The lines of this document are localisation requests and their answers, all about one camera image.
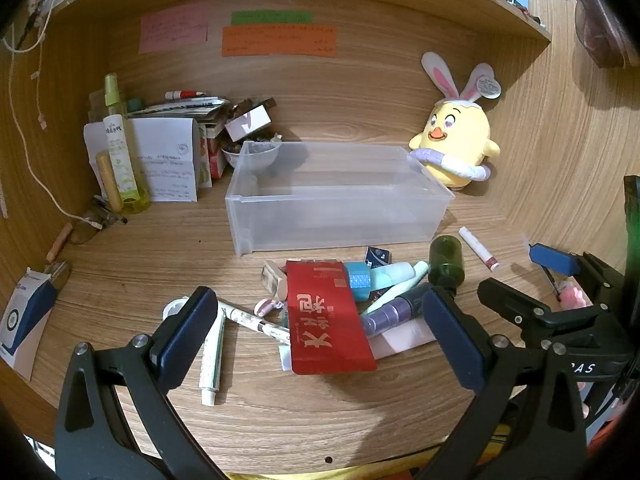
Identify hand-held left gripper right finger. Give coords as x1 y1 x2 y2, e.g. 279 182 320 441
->
422 285 588 480

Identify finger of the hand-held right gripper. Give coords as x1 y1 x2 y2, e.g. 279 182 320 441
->
477 278 568 343
529 243 626 302

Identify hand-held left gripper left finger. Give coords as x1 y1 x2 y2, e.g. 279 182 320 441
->
54 286 221 480

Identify white cream tube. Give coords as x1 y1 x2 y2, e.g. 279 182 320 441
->
199 310 227 407

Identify white patterned pen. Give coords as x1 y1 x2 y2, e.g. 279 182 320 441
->
216 299 291 345

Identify purple bottle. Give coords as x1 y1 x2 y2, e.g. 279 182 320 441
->
360 282 433 338

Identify dark green bottle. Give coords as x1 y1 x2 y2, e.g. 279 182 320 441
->
429 235 465 292

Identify mint green bottle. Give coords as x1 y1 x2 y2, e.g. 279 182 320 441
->
367 261 431 291

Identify light blue bottle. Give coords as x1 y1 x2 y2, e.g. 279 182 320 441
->
344 261 373 303

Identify red foil packet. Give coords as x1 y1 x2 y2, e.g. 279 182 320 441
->
285 260 377 376

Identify clear plastic storage box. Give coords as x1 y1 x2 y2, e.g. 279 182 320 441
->
225 141 456 259

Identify pink small toy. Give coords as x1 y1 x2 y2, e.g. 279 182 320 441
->
557 280 591 311

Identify white paper slip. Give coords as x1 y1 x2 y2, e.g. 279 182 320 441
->
280 317 438 372

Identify white lipstick tube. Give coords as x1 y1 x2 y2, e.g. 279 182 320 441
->
458 226 501 272

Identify pale green stick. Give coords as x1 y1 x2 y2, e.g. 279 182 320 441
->
369 276 430 312

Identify beige eraser block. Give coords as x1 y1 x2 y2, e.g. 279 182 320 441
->
261 260 290 301

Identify eyeglasses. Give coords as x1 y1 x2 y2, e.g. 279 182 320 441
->
70 197 128 245

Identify white folded paper sheet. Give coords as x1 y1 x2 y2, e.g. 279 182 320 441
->
83 117 201 204

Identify yellow chick plush toy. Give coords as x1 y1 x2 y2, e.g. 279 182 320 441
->
408 51 502 191

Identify blue and white box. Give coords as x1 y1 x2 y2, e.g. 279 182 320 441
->
0 267 57 381

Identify tan stick tube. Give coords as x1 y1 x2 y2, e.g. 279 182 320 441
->
96 151 124 213

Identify red snack box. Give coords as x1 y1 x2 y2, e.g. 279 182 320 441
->
199 122 228 188

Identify yellow-green spray bottle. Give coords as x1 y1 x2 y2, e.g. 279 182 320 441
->
102 73 152 215

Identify white bowl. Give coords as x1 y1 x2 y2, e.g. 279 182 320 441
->
221 140 282 178

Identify small white cardboard box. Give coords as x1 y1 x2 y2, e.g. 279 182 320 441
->
223 97 277 143

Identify stack of booklets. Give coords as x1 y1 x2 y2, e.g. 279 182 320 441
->
127 96 228 122

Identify dark brown bag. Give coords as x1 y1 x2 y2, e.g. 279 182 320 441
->
570 0 640 68

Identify pink paper note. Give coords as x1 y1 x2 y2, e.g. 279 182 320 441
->
138 2 209 54

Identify orange paper note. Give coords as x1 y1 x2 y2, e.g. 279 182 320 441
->
221 25 338 57

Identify green paper note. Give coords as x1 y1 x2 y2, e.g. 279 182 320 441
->
230 10 315 26

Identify white cable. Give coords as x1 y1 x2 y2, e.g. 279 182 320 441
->
2 0 76 221

